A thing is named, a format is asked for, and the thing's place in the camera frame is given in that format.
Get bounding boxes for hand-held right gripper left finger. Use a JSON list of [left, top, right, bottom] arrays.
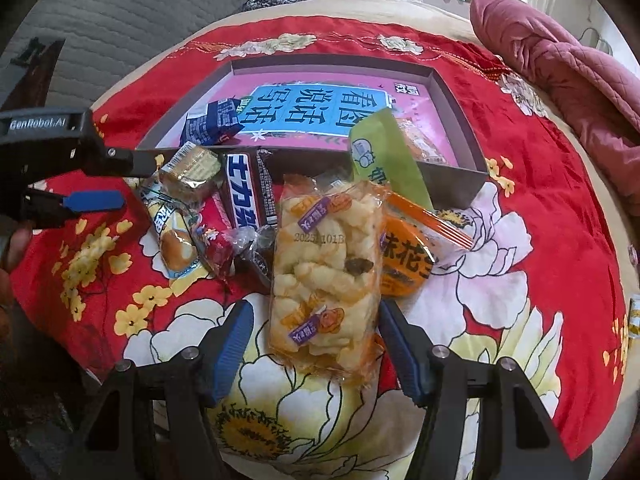
[[60, 299, 256, 480]]

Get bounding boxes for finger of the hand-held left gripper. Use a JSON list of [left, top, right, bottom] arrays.
[[80, 110, 159, 179], [22, 190, 127, 232]]

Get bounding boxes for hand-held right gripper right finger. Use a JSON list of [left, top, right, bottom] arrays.
[[377, 300, 593, 480]]

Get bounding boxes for clear square cake packet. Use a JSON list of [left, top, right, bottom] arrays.
[[159, 141, 225, 203]]

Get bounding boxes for yellow cake packet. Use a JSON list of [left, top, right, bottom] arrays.
[[137, 180, 211, 281]]

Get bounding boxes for long red snack packet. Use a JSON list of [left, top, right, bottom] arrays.
[[192, 192, 236, 291]]

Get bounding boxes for orange snack packet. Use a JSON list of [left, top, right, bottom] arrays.
[[378, 192, 473, 298], [395, 117, 448, 163]]

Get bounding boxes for black white chocolate bar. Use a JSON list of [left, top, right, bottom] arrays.
[[222, 149, 278, 231]]

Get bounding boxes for clear puffed snack bag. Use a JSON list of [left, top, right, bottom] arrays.
[[269, 172, 388, 386]]

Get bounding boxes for grey cardboard box tray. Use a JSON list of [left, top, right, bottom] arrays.
[[136, 52, 491, 210]]

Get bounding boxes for person's left hand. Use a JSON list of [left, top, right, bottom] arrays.
[[0, 217, 34, 311]]

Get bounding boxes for blue snack packet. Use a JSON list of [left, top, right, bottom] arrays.
[[180, 100, 245, 147]]

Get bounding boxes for grey quilted headboard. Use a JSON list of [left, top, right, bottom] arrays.
[[0, 0, 281, 116]]

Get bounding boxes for green snack packet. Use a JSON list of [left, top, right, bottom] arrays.
[[348, 107, 435, 211]]

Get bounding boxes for red floral blanket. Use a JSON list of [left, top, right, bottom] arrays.
[[10, 15, 628, 461]]

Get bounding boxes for pink book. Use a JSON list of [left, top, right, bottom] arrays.
[[160, 72, 458, 166]]

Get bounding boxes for pink quilt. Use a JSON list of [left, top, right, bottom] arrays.
[[470, 0, 640, 206]]

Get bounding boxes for white ornate chair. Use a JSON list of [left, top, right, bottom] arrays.
[[577, 22, 618, 56]]

